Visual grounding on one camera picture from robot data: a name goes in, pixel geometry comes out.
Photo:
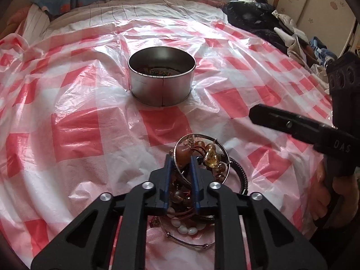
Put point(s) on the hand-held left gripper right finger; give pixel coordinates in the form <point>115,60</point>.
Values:
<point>194,175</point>

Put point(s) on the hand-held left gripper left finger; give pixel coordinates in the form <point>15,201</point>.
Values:
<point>168,175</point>

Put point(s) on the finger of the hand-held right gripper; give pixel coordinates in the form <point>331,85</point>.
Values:
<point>281,122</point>

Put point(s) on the wide silver bangle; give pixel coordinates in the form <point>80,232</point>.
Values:
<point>222,146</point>

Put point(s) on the round metal tin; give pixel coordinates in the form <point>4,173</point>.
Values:
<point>161,90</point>

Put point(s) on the person's right hand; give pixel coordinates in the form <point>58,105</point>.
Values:
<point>319,194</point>

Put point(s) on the blue cloth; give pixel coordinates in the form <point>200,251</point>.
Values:
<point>320,50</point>

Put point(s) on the grey white garment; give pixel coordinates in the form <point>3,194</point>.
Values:
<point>294,38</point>

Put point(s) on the red checked plastic sheet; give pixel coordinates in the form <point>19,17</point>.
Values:
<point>84,118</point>

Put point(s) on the tree print headboard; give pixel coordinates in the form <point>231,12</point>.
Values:
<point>315,5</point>

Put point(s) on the dark clothes pile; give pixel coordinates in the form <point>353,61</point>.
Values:
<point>250,17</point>

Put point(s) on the pink cloth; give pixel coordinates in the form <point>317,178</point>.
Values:
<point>18,18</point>
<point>213,3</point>

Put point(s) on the striped white bedsheet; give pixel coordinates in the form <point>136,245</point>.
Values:
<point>112,11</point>

